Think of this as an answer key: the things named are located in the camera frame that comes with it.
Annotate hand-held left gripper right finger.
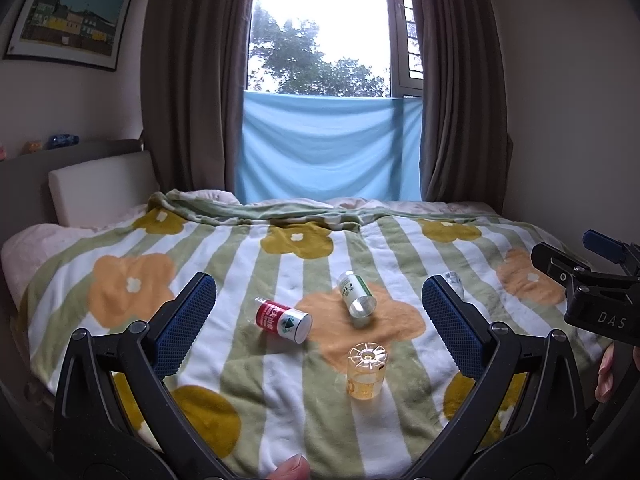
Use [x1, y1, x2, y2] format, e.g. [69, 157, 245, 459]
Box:
[400, 275, 590, 480]

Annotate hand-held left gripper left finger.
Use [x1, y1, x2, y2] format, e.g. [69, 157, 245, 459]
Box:
[52, 272, 236, 480]

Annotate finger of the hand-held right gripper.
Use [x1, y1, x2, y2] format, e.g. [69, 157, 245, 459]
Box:
[531, 242, 595, 292]
[582, 229, 640, 279]

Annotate person's right hand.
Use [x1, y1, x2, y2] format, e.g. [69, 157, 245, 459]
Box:
[594, 345, 640, 404]

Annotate person's left hand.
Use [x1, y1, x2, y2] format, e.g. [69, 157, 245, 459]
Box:
[265, 453, 312, 480]

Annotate small clear bottle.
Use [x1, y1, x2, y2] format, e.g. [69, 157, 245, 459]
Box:
[442, 270, 466, 302]

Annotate red labelled bottle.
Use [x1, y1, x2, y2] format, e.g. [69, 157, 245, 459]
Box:
[254, 297, 314, 344]

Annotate floral striped blanket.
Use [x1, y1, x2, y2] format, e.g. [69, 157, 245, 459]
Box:
[24, 189, 617, 480]

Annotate white headboard cushion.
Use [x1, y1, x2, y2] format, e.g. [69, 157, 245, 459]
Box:
[48, 150, 162, 227]

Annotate brown curtain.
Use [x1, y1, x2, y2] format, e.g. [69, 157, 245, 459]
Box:
[141, 0, 259, 202]
[400, 0, 512, 213]

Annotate grey bed headboard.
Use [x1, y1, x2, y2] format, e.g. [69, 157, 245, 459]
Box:
[0, 138, 153, 246]

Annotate blue toy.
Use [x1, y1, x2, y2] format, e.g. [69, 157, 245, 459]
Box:
[45, 132, 81, 150]

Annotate light blue cloth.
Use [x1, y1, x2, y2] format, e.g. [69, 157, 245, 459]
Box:
[234, 90, 424, 206]

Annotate tree outside window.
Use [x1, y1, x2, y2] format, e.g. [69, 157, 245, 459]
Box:
[248, 1, 392, 99]

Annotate window frame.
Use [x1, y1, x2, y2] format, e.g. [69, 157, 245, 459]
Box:
[381, 0, 427, 99]

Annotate framed wall picture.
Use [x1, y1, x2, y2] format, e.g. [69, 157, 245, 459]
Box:
[3, 0, 134, 72]

